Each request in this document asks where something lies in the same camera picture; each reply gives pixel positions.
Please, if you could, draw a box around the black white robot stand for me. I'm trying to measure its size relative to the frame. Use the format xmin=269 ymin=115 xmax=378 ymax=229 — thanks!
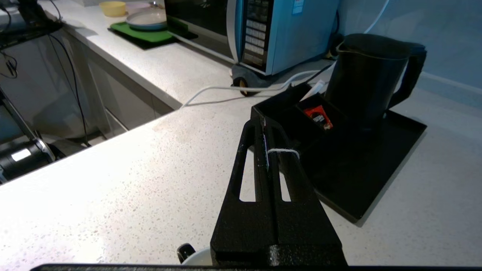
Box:
xmin=0 ymin=87 xmax=59 ymax=183

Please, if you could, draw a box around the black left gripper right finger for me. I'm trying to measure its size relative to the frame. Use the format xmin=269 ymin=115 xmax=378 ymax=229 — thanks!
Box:
xmin=264 ymin=117 xmax=348 ymax=266

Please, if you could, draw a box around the black plug with cable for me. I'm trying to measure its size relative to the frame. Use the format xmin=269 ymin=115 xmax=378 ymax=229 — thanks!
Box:
xmin=327 ymin=11 xmax=345 ymax=61

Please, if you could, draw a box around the pink bowl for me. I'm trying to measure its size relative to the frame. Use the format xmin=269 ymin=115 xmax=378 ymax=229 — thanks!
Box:
xmin=126 ymin=2 xmax=152 ymax=14

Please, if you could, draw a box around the black rectangular serving tray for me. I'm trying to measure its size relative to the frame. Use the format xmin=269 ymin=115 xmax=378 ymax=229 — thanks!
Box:
xmin=250 ymin=83 xmax=428 ymax=223

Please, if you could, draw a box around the grey base cabinet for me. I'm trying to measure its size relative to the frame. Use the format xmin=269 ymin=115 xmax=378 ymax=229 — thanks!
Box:
xmin=62 ymin=32 xmax=185 ymax=132

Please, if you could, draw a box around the black mug white inside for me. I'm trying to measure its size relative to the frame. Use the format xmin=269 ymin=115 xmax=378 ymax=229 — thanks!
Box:
xmin=177 ymin=243 xmax=213 ymax=266

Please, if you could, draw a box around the black electric kettle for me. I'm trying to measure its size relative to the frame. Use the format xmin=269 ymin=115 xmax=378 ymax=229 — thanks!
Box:
xmin=325 ymin=33 xmax=428 ymax=128

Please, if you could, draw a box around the black curved desk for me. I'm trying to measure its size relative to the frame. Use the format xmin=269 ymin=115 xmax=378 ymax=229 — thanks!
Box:
xmin=0 ymin=15 xmax=64 ymax=49

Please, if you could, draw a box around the green mat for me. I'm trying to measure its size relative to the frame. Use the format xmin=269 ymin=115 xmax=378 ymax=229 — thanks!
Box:
xmin=108 ymin=17 xmax=199 ymax=50

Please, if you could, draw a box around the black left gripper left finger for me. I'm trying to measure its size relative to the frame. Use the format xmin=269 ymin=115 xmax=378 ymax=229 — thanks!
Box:
xmin=210 ymin=116 xmax=273 ymax=266

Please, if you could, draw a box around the white plate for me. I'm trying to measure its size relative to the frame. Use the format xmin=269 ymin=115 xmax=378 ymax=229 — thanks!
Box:
xmin=125 ymin=8 xmax=168 ymax=31

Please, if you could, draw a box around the yellow bowl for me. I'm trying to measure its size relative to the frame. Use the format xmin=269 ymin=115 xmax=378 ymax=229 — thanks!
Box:
xmin=99 ymin=1 xmax=127 ymax=17

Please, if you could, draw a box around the silver microwave oven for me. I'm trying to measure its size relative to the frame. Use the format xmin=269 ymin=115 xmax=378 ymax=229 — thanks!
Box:
xmin=165 ymin=0 xmax=341 ymax=76

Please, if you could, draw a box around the red sachet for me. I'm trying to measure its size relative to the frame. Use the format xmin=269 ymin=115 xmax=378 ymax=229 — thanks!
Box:
xmin=303 ymin=105 xmax=334 ymax=131

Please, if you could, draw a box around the black compartment sachet box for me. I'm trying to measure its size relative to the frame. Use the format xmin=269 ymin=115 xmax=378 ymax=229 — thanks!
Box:
xmin=251 ymin=82 xmax=349 ymax=151

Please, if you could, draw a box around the black hanging cable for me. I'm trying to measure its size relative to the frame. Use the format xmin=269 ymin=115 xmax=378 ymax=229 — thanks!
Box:
xmin=48 ymin=33 xmax=92 ymax=148

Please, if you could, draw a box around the white power cable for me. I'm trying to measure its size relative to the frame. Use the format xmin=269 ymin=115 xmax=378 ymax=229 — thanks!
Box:
xmin=181 ymin=0 xmax=390 ymax=110

